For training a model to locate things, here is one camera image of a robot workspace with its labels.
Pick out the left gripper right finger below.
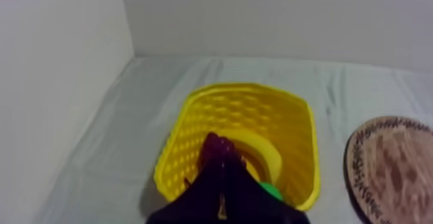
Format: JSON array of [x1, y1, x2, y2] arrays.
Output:
[[221, 164, 311, 224]]

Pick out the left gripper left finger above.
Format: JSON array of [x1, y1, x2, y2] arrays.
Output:
[[145, 165, 224, 224]]

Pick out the purple toy grapes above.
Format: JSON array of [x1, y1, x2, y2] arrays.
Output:
[[197, 132, 247, 175]]

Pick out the yellow plastic basket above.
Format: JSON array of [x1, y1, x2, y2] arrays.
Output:
[[153, 82, 322, 212]]

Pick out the green toy pear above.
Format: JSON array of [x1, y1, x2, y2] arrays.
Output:
[[258, 181, 284, 201]]

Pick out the yellow toy banana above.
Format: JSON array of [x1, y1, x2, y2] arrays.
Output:
[[221, 129, 284, 185]]

